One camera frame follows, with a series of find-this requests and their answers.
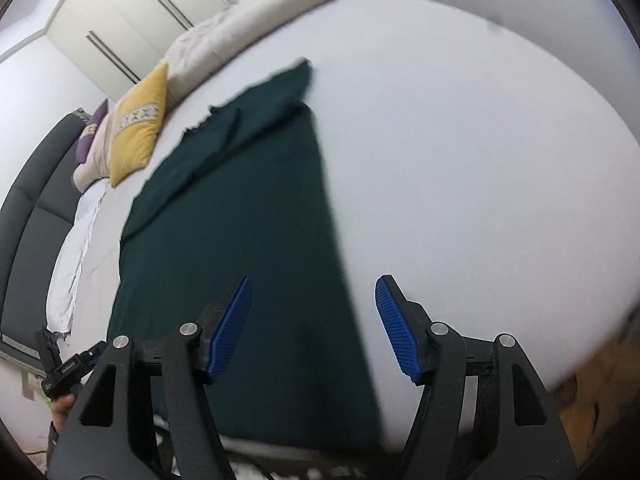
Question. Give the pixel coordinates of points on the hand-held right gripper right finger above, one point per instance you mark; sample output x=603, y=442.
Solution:
x=395, y=327

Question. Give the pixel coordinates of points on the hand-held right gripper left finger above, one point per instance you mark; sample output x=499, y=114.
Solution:
x=231, y=327

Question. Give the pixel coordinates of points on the dark green garment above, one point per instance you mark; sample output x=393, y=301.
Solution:
x=245, y=280

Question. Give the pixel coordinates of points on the person's left hand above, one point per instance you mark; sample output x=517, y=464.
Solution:
x=62, y=410

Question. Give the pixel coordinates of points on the white pillow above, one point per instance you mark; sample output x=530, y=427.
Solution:
x=75, y=265

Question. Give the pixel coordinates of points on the dark grey headboard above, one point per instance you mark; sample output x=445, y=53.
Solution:
x=27, y=225

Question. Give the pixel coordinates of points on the white bed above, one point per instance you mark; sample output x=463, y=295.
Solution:
x=450, y=185

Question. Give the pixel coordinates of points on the yellow patterned pillow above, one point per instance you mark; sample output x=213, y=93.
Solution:
x=137, y=127

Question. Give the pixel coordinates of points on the purple pillow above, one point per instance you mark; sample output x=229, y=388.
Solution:
x=90, y=132

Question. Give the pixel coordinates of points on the beige duvet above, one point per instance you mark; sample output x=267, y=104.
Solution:
x=240, y=25

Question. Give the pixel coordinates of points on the cream wardrobe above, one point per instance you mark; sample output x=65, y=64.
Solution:
x=125, y=15

